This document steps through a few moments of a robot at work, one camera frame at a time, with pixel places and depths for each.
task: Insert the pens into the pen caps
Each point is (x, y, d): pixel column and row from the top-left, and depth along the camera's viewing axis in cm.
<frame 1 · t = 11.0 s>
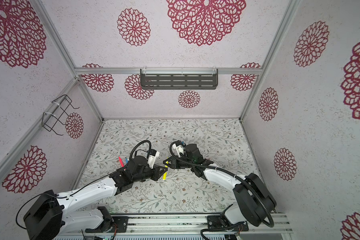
left hand: (166, 171, 79), fingers closed
right hand: (163, 161, 79), fingers open
pink highlighter pen: (121, 162, 99), on the table

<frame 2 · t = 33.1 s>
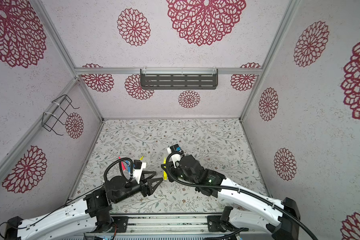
left hand: (158, 178, 69), fingers open
right hand: (162, 163, 67), fingers closed
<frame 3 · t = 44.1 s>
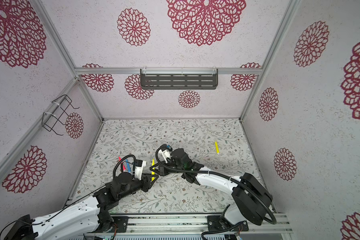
left hand: (156, 178, 76), fingers open
right hand: (149, 167, 73), fingers closed
yellow highlighter pen lower: (217, 147, 105), on the table
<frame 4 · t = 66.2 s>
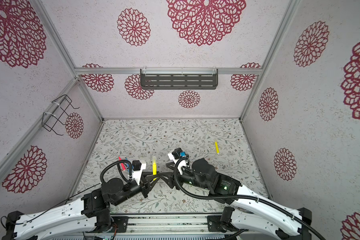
left hand: (159, 176, 65), fingers closed
right hand: (162, 167, 59), fingers open
